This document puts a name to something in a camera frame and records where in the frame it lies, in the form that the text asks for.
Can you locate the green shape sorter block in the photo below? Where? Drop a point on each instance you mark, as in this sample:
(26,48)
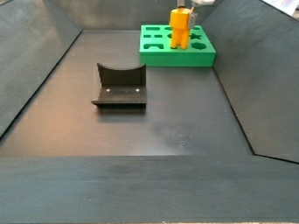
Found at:
(157,53)

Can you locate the yellow three prong object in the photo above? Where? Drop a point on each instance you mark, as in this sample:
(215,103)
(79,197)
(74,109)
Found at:
(181,29)

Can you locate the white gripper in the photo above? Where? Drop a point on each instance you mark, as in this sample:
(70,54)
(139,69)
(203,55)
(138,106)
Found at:
(194,13)

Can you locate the black curved fixture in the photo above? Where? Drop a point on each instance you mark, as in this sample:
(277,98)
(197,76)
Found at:
(122,86)

